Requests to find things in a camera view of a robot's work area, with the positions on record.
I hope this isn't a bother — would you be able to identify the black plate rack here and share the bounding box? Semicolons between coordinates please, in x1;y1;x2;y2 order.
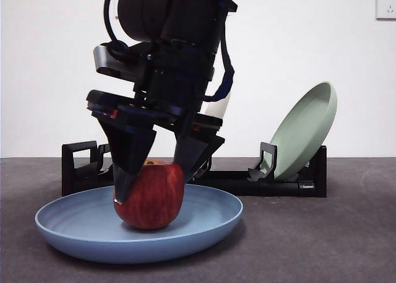
61;140;328;199

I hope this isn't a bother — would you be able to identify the cream white plate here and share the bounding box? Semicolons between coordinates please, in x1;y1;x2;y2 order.
202;92;232;119

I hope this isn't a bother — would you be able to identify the white wall socket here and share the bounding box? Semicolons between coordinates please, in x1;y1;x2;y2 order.
376;0;396;20

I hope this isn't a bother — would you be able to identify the red apple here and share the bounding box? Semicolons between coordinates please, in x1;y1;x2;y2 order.
113;159;186;230

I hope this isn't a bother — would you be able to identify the black cable with blue wrap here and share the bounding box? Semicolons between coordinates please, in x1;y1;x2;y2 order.
202;0;236;103

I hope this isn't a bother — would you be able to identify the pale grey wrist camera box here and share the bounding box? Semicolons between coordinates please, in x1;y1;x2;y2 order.
92;42;146;79

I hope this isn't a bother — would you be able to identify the blue plate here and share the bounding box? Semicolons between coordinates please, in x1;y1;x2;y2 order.
34;183;244;264

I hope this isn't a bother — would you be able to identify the pale green plate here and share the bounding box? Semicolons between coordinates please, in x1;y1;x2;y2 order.
268;81;338;181

